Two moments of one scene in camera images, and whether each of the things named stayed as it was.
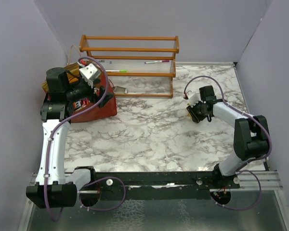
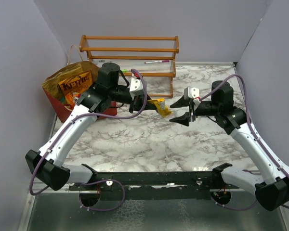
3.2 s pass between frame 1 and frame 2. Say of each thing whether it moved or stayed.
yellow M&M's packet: moved
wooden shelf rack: stayed
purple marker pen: stayed
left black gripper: moved
